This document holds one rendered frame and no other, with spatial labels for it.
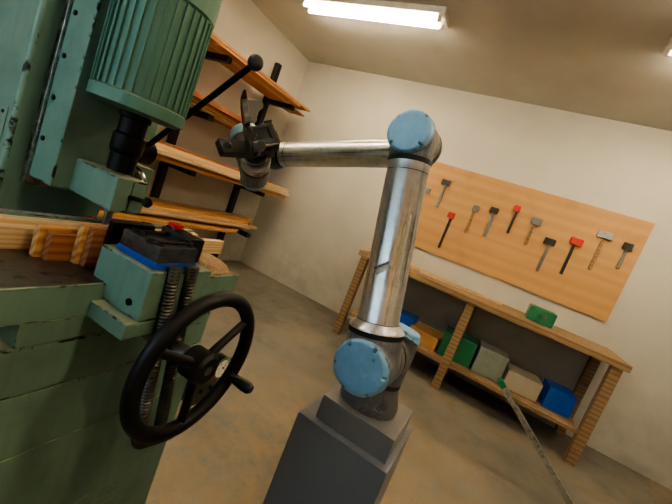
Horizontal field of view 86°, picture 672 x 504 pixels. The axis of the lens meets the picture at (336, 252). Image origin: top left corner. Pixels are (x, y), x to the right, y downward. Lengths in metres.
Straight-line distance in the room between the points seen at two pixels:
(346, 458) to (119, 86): 1.04
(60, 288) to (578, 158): 3.83
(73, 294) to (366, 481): 0.85
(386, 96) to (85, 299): 3.99
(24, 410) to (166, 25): 0.70
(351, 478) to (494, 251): 2.94
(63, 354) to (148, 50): 0.55
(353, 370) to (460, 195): 3.10
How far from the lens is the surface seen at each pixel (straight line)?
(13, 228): 0.82
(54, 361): 0.78
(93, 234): 0.78
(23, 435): 0.85
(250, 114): 1.04
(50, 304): 0.71
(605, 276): 3.86
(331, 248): 4.23
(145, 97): 0.80
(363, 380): 0.94
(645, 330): 3.97
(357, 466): 1.16
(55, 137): 0.93
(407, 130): 0.96
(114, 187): 0.83
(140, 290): 0.68
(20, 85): 0.98
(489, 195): 3.84
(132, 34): 0.82
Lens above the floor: 1.17
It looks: 7 degrees down
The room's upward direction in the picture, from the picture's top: 21 degrees clockwise
